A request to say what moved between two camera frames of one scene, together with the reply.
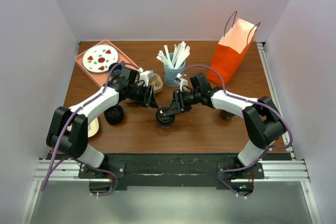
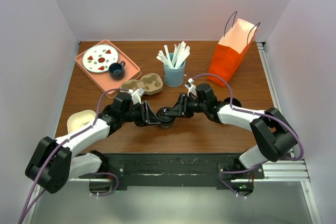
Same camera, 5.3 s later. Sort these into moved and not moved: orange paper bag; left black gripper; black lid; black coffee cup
Moved: left black gripper
Not moved: black coffee cup; black lid; orange paper bag
